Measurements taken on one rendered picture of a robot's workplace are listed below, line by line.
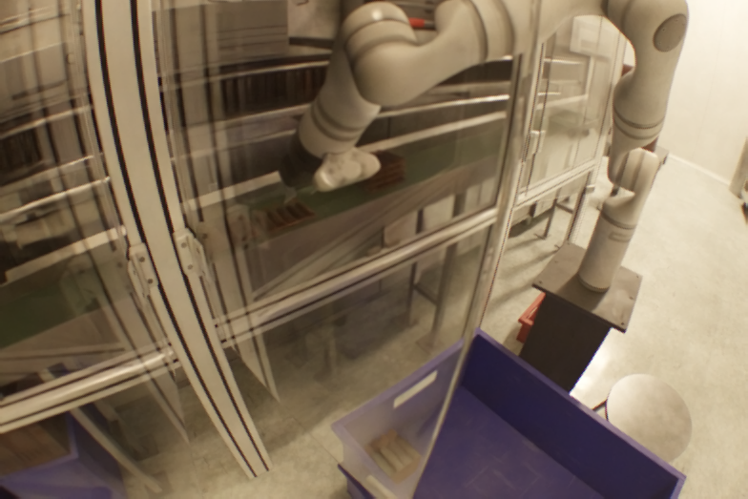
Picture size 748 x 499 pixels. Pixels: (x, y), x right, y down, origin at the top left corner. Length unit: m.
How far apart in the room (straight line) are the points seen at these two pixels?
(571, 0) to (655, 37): 0.10
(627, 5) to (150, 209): 0.61
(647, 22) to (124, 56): 0.56
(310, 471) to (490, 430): 0.51
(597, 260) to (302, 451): 0.93
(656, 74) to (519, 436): 0.82
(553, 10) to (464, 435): 0.87
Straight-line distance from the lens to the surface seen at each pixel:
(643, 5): 0.45
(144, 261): 0.52
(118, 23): 0.46
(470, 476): 0.92
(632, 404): 1.16
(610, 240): 0.85
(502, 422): 1.00
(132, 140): 0.47
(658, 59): 0.49
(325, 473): 1.13
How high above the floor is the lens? 1.06
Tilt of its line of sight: 31 degrees down
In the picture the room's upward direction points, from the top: 2 degrees clockwise
